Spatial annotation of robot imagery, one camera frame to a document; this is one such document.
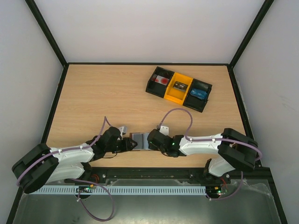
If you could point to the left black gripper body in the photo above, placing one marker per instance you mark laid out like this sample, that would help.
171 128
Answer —
117 148

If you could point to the blue credit card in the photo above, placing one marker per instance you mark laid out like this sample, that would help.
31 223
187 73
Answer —
198 93

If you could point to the black bin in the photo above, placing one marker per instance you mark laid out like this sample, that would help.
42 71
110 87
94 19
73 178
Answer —
196 103
156 88

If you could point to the yellow bin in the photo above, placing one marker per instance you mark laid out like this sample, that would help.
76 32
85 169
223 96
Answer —
175 95

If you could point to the red white card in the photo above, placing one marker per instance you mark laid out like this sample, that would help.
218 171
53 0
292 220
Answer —
160 79

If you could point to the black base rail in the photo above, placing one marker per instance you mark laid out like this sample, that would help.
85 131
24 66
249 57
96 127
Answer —
190 175

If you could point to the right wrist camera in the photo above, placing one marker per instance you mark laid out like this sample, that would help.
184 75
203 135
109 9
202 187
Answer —
163 129

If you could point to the black bin left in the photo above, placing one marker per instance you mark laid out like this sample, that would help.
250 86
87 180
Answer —
156 88

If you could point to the blue slotted cable duct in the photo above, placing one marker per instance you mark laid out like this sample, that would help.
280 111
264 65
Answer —
122 190

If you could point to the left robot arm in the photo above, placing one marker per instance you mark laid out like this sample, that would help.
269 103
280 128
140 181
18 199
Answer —
43 164

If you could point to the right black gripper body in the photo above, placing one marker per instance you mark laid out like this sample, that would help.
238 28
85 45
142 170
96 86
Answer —
151 140

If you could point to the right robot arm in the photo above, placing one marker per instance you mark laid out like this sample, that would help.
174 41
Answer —
235 151

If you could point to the brown leather card holder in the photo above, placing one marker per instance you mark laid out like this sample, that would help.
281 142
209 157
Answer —
141 140

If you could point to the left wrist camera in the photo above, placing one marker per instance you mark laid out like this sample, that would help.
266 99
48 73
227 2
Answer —
123 130

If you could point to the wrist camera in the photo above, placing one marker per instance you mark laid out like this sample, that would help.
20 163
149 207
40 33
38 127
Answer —
123 130
163 129

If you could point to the black bin right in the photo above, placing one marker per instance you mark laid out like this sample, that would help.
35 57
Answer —
196 103

